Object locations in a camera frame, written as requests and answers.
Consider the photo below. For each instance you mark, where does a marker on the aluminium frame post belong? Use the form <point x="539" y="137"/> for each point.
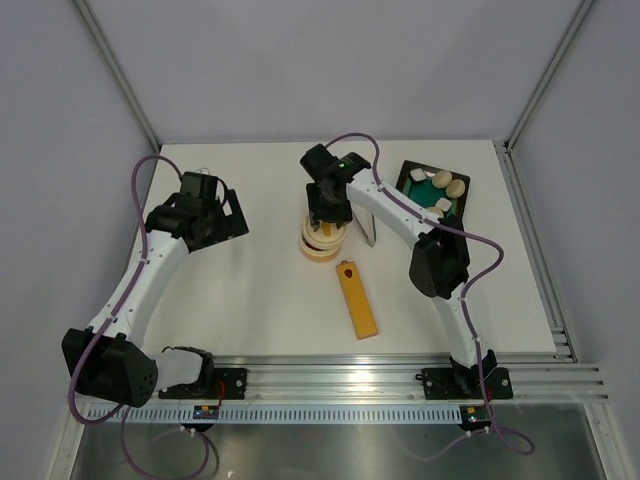
<point x="552" y="67"/>
<point x="107" y="55"/>

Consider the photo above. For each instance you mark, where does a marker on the left aluminium frame post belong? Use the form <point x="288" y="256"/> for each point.
<point x="107" y="55"/>

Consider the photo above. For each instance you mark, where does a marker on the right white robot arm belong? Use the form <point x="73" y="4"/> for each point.
<point x="439" y="253"/>

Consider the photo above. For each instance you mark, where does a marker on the cream round bowl lid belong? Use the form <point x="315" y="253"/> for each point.
<point x="322" y="237"/>

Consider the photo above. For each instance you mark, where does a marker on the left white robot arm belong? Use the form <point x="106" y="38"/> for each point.
<point x="106" y="360"/>

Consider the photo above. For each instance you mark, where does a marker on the right aluminium side rail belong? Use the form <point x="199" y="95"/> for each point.
<point x="567" y="350"/>

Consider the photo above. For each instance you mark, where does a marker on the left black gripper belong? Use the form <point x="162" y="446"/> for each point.
<point x="231" y="225"/>

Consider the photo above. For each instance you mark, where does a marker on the metal serving tongs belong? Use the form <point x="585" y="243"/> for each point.
<point x="369" y="227"/>

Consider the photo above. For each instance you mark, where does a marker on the aluminium front rail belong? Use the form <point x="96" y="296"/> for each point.
<point x="389" y="379"/>

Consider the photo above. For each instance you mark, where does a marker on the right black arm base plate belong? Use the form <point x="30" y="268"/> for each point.
<point x="447" y="383"/>

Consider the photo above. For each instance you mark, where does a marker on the round yellow lunch bowl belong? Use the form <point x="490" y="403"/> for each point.
<point x="320" y="250"/>

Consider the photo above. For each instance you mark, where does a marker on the white square rice piece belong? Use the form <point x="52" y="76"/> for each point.
<point x="444" y="204"/>
<point x="417" y="175"/>

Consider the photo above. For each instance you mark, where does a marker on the black food tray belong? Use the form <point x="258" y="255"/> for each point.
<point x="424" y="194"/>

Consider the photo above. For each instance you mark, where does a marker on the yellow rectangular cutlery case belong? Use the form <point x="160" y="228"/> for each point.
<point x="356" y="300"/>

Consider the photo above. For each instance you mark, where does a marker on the right aluminium frame post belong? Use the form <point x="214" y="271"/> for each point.
<point x="552" y="67"/>

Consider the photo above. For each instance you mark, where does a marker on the white slotted cable duct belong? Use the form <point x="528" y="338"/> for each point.
<point x="292" y="414"/>

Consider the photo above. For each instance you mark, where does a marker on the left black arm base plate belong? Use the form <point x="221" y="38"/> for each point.
<point x="230" y="383"/>

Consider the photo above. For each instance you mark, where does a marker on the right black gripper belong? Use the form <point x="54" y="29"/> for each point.
<point x="317" y="213"/>

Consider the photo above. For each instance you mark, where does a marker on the round cream food slice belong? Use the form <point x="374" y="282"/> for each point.
<point x="442" y="179"/>
<point x="455" y="189"/>
<point x="437" y="212"/>

